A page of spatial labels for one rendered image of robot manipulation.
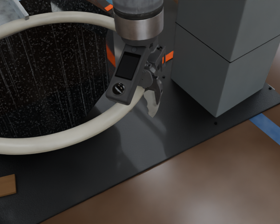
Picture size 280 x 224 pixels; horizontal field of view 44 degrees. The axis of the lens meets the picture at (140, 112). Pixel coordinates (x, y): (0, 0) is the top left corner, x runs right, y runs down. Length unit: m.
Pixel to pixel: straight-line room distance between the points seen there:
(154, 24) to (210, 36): 1.12
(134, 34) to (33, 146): 0.27
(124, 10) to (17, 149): 0.31
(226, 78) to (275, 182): 0.56
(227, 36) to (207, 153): 0.61
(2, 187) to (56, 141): 1.18
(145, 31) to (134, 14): 0.04
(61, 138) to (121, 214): 1.06
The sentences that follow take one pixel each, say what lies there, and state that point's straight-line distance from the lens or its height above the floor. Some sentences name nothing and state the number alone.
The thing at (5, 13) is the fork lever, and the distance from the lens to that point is 1.08.
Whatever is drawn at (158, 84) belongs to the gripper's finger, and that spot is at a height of 1.03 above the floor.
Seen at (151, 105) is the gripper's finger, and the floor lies 0.97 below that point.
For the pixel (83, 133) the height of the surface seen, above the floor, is 1.01.
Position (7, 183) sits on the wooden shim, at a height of 0.03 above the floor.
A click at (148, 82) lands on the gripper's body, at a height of 1.03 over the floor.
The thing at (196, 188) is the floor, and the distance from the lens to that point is 1.74.
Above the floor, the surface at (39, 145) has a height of 1.01.
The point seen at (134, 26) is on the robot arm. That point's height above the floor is 1.16.
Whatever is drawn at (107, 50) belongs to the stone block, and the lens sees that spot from 1.60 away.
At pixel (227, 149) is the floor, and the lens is 1.90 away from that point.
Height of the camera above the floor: 1.52
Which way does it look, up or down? 50 degrees down
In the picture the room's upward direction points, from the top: straight up
